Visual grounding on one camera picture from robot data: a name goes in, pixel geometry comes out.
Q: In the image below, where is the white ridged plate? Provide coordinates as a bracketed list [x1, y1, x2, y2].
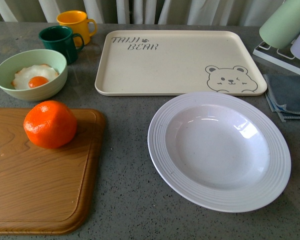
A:
[147, 92, 291, 213]

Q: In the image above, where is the orange fruit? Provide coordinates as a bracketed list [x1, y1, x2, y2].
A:
[23, 100, 77, 149]

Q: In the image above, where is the beige bear tray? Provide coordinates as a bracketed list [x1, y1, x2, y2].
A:
[95, 30, 267, 96]

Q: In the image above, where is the white pleated curtain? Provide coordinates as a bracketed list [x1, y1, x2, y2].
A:
[0, 0, 283, 27]

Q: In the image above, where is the dark green mug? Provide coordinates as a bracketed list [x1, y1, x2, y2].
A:
[39, 25, 85, 64]

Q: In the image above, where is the yellow mug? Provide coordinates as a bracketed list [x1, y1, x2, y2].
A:
[57, 10, 97, 46]

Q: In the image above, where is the light green bowl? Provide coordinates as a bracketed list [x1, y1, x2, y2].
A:
[0, 49, 68, 101]

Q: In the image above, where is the fake fried egg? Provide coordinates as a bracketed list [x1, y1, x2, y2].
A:
[11, 64, 59, 90]

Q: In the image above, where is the wooden cutting board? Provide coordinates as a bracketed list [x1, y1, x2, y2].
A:
[0, 108, 106, 235]

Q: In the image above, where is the grey folded cloth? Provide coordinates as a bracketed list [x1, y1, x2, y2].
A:
[263, 74, 300, 122]

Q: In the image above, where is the light green cup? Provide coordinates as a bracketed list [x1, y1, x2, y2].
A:
[259, 0, 300, 49]

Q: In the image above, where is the white wire cup rack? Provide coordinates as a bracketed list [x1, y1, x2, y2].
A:
[253, 42, 300, 75]

